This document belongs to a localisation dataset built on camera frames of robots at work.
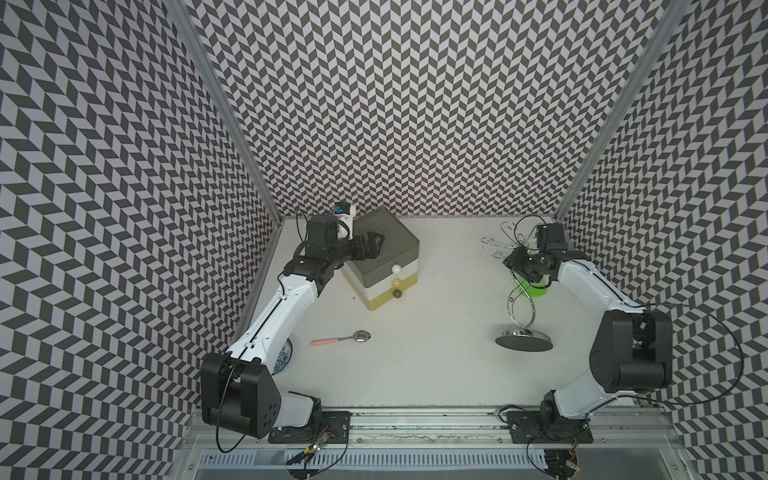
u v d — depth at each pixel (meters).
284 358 0.83
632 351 0.44
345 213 0.70
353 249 0.70
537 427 0.72
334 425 0.71
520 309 0.93
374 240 0.71
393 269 0.82
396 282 0.88
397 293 0.94
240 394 0.39
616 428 0.75
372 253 0.71
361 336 0.89
